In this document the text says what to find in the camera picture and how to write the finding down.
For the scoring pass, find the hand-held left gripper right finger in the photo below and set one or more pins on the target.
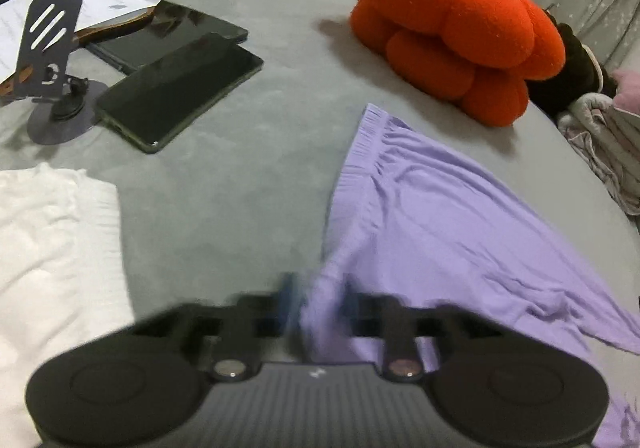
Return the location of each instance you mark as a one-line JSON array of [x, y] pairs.
[[352, 305]]

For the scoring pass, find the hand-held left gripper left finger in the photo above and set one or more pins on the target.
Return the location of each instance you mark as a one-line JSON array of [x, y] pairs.
[[291, 300]]

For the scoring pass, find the purple pants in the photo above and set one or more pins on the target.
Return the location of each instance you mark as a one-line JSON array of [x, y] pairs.
[[425, 208]]

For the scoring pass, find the black tablet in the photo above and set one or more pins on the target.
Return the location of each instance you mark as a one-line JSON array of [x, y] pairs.
[[180, 88], [185, 21]]

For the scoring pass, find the white garment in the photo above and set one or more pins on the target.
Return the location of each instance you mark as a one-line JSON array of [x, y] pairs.
[[50, 248]]

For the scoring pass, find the folded grey pink quilt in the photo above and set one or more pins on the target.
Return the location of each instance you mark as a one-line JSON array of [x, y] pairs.
[[605, 148]]

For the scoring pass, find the orange pumpkin plush pillow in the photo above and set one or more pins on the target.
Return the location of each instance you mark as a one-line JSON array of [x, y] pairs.
[[450, 18]]

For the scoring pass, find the black plush blanket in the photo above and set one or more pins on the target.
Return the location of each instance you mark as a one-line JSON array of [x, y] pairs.
[[575, 68]]

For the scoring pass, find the brown wooden board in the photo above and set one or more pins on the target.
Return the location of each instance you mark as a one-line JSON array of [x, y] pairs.
[[120, 23]]

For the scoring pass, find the pink pillow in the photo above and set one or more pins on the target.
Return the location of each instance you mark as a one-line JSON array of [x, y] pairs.
[[629, 88]]

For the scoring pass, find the dark metal phone stand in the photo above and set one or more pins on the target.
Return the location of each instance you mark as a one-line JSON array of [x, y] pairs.
[[47, 28]]

